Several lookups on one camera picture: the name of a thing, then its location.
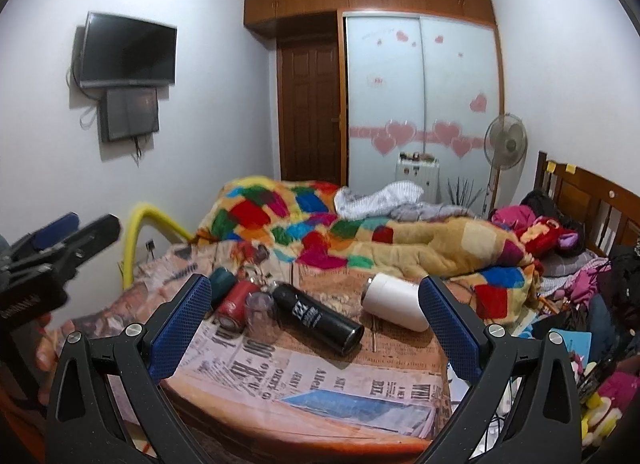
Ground clear glass cup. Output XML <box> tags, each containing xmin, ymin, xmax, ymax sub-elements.
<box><xmin>245</xmin><ymin>291</ymin><xmax>281</xmax><ymax>345</ymax></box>

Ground red thermos bottle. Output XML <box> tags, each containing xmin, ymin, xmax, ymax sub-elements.
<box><xmin>215</xmin><ymin>277</ymin><xmax>260</xmax><ymax>333</ymax></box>

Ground red plush toy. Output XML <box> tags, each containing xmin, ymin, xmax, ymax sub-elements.
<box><xmin>515</xmin><ymin>217</ymin><xmax>579</xmax><ymax>259</ymax></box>

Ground white small cabinet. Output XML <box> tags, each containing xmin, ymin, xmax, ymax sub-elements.
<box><xmin>395</xmin><ymin>152</ymin><xmax>440</xmax><ymax>204</ymax></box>

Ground large wall television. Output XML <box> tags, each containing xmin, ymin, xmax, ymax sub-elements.
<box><xmin>77</xmin><ymin>12</ymin><xmax>178</xmax><ymax>89</ymax></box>

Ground wooden headboard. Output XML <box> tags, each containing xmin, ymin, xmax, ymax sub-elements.
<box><xmin>534</xmin><ymin>152</ymin><xmax>640</xmax><ymax>256</ymax></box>

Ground black thermos bottle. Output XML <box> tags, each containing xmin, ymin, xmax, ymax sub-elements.
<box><xmin>268</xmin><ymin>281</ymin><xmax>364</xmax><ymax>356</ymax></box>

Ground white thermos bottle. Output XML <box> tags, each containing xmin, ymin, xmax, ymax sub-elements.
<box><xmin>360</xmin><ymin>273</ymin><xmax>430</xmax><ymax>333</ymax></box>

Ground standing electric fan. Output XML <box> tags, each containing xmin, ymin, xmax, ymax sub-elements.
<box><xmin>483</xmin><ymin>112</ymin><xmax>528</xmax><ymax>215</ymax></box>

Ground dark green cup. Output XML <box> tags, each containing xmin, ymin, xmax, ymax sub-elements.
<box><xmin>208</xmin><ymin>267</ymin><xmax>238</xmax><ymax>311</ymax></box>

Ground yellow white plush toys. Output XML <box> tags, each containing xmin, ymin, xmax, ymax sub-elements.
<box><xmin>580</xmin><ymin>392</ymin><xmax>623</xmax><ymax>448</ymax></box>

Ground colourful patchwork blanket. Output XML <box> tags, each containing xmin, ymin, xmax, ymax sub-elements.
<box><xmin>195</xmin><ymin>176</ymin><xmax>540</xmax><ymax>325</ymax></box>

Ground brown wooden door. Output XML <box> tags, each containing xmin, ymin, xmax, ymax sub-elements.
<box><xmin>277</xmin><ymin>37</ymin><xmax>341</xmax><ymax>184</ymax></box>

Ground yellow padded bed rail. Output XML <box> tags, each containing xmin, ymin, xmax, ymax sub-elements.
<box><xmin>120</xmin><ymin>202</ymin><xmax>195</xmax><ymax>291</ymax></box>

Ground white grey crumpled cloth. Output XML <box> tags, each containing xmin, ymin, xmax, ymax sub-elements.
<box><xmin>334</xmin><ymin>181</ymin><xmax>476</xmax><ymax>222</ymax></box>

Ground frosted sliding wardrobe doors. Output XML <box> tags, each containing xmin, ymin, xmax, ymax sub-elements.
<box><xmin>345</xmin><ymin>14</ymin><xmax>501</xmax><ymax>213</ymax></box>

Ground newspaper print tablecloth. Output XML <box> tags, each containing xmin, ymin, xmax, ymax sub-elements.
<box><xmin>48</xmin><ymin>242</ymin><xmax>451</xmax><ymax>463</ymax></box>

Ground small wall monitor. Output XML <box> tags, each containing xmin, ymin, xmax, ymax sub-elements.
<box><xmin>99</xmin><ymin>88</ymin><xmax>160</xmax><ymax>143</ymax></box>

